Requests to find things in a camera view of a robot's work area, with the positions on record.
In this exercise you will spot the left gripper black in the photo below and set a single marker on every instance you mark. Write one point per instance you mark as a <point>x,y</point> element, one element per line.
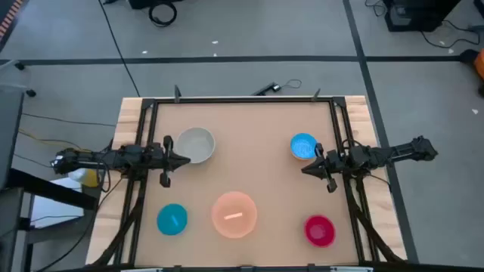
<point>166,166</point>

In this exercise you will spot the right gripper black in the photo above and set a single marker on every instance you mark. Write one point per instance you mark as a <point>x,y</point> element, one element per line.
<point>332,162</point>

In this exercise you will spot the white bowl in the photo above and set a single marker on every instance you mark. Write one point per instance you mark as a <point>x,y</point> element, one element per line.
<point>196,143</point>

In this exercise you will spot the small light blue bowl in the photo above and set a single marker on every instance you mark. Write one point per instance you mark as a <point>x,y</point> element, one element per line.
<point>302,145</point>

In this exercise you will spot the teal bowl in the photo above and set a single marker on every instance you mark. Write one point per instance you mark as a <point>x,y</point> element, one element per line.
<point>172,220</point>

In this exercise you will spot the red bowl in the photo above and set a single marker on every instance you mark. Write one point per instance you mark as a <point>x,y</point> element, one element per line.
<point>320,231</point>

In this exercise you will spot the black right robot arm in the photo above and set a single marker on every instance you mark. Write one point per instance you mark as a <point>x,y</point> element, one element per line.
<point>397,151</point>

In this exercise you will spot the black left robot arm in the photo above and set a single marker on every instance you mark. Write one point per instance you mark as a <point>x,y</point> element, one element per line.
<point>113,158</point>

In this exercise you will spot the large peach bowl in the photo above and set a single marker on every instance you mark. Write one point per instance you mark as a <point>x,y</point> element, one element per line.
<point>234,206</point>

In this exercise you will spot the yellow object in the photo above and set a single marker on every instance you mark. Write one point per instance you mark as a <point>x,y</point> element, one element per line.
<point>86,177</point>

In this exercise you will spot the grey wheeled cart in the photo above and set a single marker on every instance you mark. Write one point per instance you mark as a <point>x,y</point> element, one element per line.
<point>15,75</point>

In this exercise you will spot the black equipment box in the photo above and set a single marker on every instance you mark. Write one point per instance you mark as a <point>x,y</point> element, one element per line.
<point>419,15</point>

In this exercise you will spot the orange object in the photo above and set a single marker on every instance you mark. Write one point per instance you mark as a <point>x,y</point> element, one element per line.
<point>480,64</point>

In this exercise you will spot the black metal table frame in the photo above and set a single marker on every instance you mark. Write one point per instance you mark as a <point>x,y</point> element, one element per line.
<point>246,100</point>

